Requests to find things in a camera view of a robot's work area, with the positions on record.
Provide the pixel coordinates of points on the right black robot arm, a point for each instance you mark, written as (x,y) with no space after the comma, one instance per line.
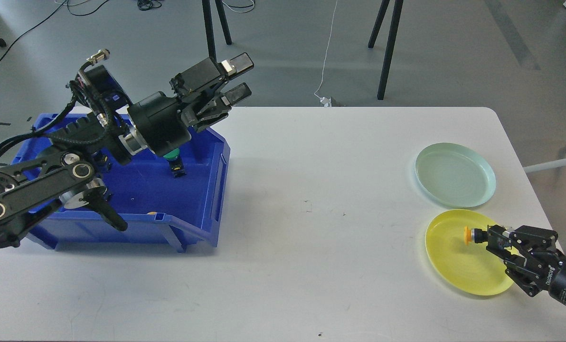
(530,257)

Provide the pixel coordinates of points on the green push button centre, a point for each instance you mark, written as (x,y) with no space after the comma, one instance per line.
(175,162)

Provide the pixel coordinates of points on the yellow push button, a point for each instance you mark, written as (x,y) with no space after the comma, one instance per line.
(468,236)

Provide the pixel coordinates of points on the right black tripod legs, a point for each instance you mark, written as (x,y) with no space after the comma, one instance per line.
(391,40)

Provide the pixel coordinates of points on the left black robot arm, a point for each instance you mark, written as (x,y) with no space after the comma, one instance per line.
(58,165)

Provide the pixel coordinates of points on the white power plug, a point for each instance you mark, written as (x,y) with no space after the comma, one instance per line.
(326,101)

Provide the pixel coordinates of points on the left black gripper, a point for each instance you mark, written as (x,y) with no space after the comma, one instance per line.
(156,117)

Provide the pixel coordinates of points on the light green plate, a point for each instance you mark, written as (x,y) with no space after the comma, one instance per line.
(454,175)

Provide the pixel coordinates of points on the yellow plate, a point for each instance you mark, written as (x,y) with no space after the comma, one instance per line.
(468,267)

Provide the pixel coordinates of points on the blue plastic bin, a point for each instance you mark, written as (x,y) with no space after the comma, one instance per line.
(189,207)

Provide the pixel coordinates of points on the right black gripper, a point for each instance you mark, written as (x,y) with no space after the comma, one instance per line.
(531,274)

